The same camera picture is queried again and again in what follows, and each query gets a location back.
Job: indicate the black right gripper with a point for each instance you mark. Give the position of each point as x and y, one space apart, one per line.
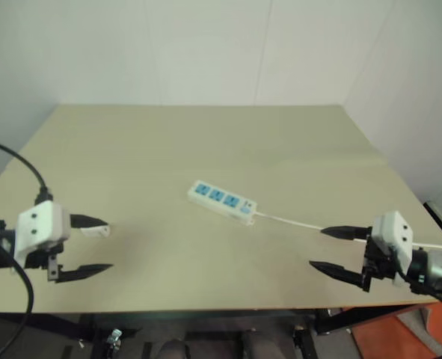
377 263

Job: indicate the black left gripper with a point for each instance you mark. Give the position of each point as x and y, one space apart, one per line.
41 259

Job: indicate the white plug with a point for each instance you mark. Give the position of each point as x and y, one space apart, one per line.
97 232

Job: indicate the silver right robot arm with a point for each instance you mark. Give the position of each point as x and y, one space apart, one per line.
439 267

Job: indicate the white power strip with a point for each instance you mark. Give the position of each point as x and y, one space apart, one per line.
222 200

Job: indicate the small metal clamp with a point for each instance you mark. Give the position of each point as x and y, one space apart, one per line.
114 335

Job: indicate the orange floor mat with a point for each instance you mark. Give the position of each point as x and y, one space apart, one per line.
407 333

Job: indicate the dark rounded shape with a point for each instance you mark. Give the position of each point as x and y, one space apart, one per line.
174 349

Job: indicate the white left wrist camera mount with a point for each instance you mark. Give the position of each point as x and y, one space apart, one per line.
41 228

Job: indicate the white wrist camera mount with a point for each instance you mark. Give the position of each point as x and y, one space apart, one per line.
41 228
392 235

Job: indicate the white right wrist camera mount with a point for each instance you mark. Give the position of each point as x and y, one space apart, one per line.
392 235

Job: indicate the black table frame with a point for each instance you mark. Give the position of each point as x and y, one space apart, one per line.
213 321

